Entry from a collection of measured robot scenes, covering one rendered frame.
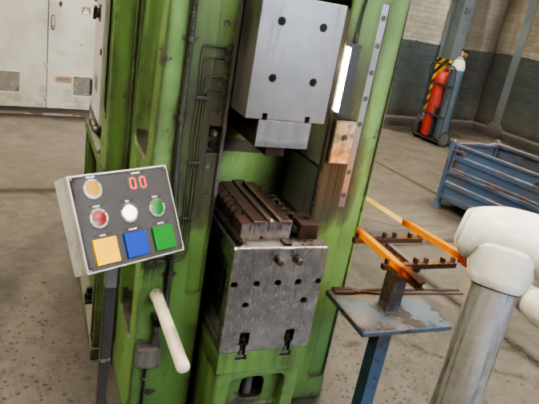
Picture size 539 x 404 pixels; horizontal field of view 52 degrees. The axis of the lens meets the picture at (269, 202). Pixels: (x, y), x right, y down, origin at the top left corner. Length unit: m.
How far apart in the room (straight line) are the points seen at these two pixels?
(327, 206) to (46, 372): 1.49
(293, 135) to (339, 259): 0.71
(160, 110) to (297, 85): 0.47
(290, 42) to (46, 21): 5.32
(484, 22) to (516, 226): 9.87
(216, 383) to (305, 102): 1.13
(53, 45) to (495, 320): 6.28
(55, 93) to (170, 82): 5.25
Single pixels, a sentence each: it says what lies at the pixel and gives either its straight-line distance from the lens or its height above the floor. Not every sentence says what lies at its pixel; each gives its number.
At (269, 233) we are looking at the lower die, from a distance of 2.06.
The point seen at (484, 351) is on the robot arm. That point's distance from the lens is 1.31.
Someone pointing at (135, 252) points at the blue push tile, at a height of 0.99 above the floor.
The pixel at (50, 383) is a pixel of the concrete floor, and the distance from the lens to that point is 2.78.
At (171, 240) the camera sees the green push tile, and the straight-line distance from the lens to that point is 1.77.
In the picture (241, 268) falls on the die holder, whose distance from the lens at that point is 2.01.
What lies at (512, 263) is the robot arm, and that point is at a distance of 1.26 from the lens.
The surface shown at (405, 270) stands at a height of 0.98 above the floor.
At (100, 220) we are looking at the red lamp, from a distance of 1.65.
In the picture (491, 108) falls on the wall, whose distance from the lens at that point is 11.24.
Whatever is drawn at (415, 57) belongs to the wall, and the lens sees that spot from 10.11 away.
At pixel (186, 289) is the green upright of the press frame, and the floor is 0.63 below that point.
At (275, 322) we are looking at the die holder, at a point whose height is 0.59.
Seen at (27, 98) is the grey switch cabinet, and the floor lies 0.19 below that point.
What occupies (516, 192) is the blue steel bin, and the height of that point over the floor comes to 0.46.
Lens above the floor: 1.75
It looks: 20 degrees down
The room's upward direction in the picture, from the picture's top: 10 degrees clockwise
